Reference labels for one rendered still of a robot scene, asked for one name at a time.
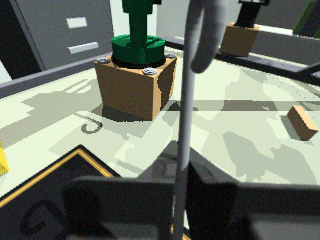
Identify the black rectangular mat with tan border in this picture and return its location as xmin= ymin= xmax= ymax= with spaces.
xmin=0 ymin=144 xmax=122 ymax=240

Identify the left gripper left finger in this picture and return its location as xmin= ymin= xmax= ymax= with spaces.
xmin=62 ymin=140 xmax=178 ymax=240

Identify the yellow sponge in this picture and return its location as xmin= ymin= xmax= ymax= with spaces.
xmin=0 ymin=141 xmax=9 ymax=175

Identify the grey bolt head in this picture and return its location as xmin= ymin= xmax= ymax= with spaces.
xmin=143 ymin=68 xmax=157 ymax=75
xmin=165 ymin=53 xmax=176 ymax=58
xmin=97 ymin=57 xmax=110 ymax=64

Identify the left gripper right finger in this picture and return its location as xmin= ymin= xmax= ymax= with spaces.
xmin=185 ymin=146 xmax=320 ymax=240

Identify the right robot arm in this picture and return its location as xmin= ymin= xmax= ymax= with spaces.
xmin=233 ymin=0 xmax=270 ymax=29

